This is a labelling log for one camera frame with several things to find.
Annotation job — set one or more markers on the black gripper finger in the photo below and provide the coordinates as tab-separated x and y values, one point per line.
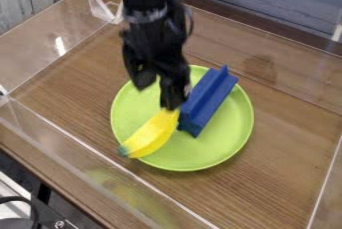
175	89
138	66

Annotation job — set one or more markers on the blue plastic block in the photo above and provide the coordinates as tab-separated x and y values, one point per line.
207	96

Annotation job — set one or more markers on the clear acrylic corner bracket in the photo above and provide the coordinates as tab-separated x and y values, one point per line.
100	11

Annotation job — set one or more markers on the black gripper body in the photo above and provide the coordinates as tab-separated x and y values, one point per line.
162	36

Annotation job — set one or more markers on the yellow toy banana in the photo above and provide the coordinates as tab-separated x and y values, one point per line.
151	135

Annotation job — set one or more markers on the green round plate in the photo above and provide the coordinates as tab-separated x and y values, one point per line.
186	153

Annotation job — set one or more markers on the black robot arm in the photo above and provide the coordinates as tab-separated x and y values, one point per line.
154	8

